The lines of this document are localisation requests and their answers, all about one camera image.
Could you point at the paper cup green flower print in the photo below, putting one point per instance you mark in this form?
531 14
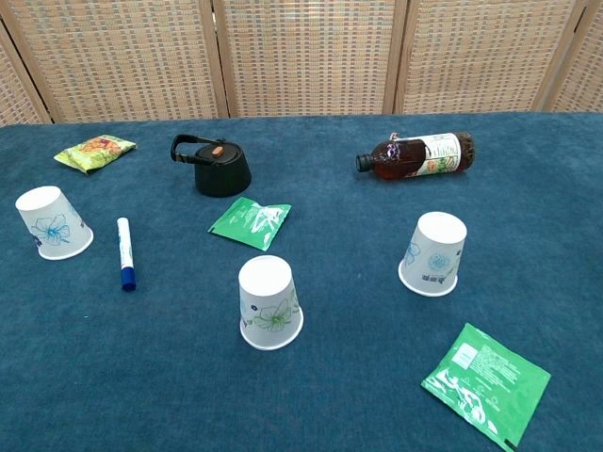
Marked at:
268 306

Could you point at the white marker with blue cap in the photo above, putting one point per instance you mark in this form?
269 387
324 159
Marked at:
125 249

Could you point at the green foil sachet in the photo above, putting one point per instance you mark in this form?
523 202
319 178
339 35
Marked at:
249 221
485 381

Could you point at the woven bamboo screen panel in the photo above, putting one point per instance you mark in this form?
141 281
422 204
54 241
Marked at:
584 80
306 56
14 94
480 56
118 56

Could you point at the blue carpet table cover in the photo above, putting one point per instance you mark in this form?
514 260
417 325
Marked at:
330 376

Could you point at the brown tea bottle with label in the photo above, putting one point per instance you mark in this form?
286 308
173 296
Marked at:
410 155

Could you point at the clear plastic cup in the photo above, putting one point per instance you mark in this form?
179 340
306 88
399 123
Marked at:
52 226

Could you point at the yellow green snack bag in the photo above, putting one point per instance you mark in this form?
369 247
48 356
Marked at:
94 150

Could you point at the paper cup blue lotus print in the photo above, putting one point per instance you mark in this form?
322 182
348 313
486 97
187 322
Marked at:
433 254

